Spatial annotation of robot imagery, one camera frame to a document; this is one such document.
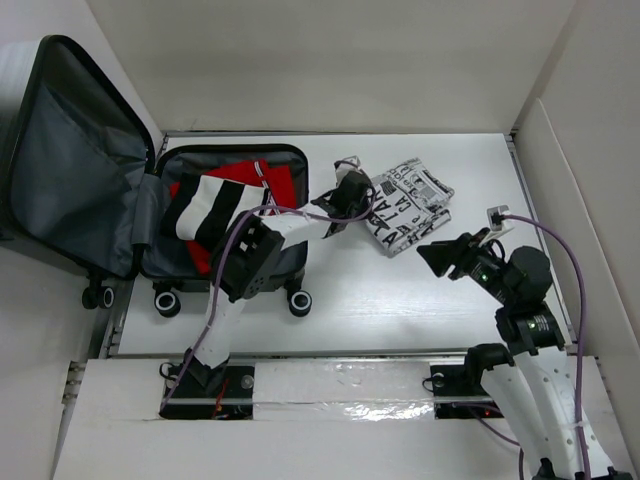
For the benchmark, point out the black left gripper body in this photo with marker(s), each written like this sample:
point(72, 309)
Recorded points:
point(359, 209)

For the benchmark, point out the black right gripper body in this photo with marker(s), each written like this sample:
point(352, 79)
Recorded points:
point(486, 268)

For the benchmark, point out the newspaper print garment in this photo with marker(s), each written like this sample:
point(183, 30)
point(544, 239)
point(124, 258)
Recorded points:
point(409, 203)

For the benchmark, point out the black white striped garment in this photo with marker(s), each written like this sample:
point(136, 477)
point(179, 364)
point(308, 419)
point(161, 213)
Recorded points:
point(202, 207)

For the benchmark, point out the black white space suitcase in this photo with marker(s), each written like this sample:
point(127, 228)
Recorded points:
point(82, 187)

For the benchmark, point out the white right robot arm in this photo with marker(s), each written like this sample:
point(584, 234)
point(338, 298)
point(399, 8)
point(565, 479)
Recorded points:
point(528, 374)

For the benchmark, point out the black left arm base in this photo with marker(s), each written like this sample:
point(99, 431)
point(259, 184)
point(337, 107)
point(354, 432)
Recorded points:
point(237, 380)

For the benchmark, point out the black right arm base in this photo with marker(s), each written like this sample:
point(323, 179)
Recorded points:
point(451, 380)

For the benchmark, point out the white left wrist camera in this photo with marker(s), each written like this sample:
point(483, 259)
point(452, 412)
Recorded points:
point(346, 165)

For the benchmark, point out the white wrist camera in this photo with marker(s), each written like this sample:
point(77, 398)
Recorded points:
point(346, 165)
point(499, 221)

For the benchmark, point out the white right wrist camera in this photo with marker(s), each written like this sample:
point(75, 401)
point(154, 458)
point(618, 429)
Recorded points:
point(499, 221)

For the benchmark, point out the aluminium mounting rail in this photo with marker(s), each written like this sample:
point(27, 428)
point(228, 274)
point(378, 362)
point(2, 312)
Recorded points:
point(421, 396)

